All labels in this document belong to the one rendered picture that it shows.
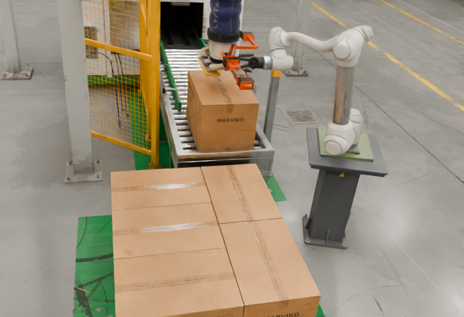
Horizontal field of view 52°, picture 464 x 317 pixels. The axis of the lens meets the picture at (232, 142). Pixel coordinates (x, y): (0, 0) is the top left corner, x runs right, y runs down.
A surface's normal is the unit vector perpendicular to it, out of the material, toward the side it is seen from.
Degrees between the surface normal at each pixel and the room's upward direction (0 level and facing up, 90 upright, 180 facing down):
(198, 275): 0
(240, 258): 0
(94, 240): 0
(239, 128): 90
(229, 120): 90
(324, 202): 90
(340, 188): 90
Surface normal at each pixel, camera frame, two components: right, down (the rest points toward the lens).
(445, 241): 0.09, -0.86
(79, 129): 0.23, 0.51
